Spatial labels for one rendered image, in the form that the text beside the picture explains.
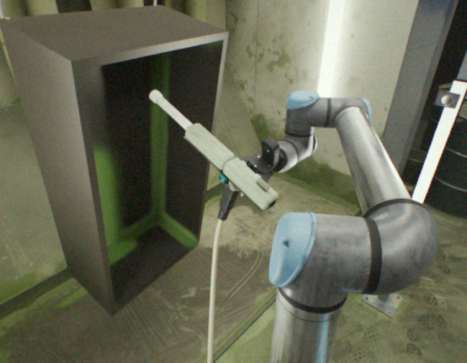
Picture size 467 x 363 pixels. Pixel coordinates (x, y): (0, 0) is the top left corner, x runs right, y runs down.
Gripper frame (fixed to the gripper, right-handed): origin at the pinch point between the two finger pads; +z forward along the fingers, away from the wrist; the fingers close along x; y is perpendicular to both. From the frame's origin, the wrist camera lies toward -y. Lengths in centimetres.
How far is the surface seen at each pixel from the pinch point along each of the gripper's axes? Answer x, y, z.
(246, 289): -8, 138, -59
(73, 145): 42.1, 13.6, 20.6
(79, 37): 55, -11, 10
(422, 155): -30, 110, -302
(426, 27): 22, -10, -197
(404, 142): -14, 60, -197
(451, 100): -22, -9, -111
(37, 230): 107, 143, 21
